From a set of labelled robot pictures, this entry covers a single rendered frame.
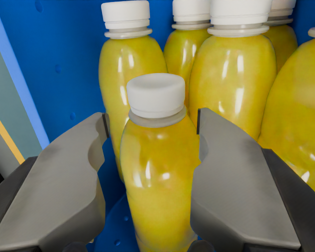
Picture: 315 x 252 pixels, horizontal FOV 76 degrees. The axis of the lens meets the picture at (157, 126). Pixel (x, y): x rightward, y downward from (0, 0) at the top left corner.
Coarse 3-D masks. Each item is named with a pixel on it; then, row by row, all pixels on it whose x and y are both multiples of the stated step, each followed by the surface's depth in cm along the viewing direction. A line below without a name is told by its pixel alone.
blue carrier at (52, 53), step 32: (0, 0) 11; (32, 0) 13; (64, 0) 16; (96, 0) 18; (128, 0) 20; (160, 0) 22; (0, 32) 11; (32, 32) 13; (64, 32) 16; (96, 32) 19; (160, 32) 23; (32, 64) 13; (64, 64) 17; (96, 64) 20; (32, 96) 13; (64, 96) 17; (96, 96) 21; (64, 128) 17; (128, 224) 25
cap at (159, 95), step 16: (144, 80) 14; (160, 80) 13; (176, 80) 13; (128, 96) 13; (144, 96) 12; (160, 96) 12; (176, 96) 12; (144, 112) 13; (160, 112) 12; (176, 112) 13
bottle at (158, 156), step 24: (144, 120) 13; (168, 120) 13; (120, 144) 15; (144, 144) 13; (168, 144) 13; (192, 144) 14; (144, 168) 13; (168, 168) 13; (192, 168) 14; (144, 192) 14; (168, 192) 14; (144, 216) 16; (168, 216) 15; (144, 240) 18; (168, 240) 17; (192, 240) 19
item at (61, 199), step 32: (96, 128) 10; (64, 160) 8; (96, 160) 9; (32, 192) 7; (64, 192) 7; (96, 192) 7; (0, 224) 6; (32, 224) 6; (64, 224) 6; (96, 224) 7
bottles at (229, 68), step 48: (144, 0) 16; (192, 0) 18; (240, 0) 12; (288, 0) 16; (144, 48) 16; (192, 48) 19; (240, 48) 13; (288, 48) 17; (192, 96) 16; (240, 96) 14
